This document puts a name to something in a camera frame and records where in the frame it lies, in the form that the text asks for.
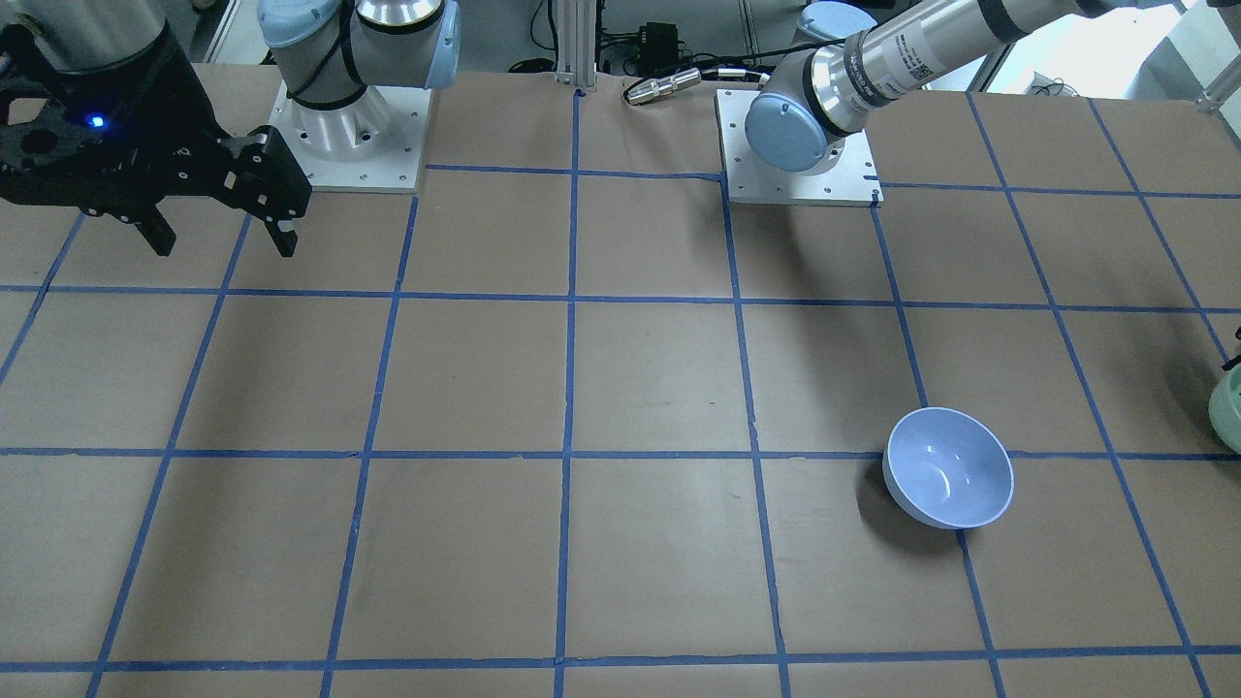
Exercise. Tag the silver metal cylinder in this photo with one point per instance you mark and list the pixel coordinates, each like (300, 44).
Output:
(653, 89)

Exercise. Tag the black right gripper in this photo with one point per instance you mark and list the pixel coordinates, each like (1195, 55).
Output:
(180, 109)

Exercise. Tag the blue bowl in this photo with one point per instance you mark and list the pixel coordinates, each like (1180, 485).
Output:
(946, 470)

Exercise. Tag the black electronics box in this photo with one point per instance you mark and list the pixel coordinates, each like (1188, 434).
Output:
(658, 46)

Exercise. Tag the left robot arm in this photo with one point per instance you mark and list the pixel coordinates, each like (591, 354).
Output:
(816, 97)

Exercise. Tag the aluminium frame post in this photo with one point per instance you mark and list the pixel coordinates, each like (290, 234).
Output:
(576, 42)

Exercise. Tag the green bowl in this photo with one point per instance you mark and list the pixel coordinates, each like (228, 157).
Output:
(1223, 410)

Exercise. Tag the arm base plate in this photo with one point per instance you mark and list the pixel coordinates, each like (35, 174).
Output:
(349, 160)
(844, 175)

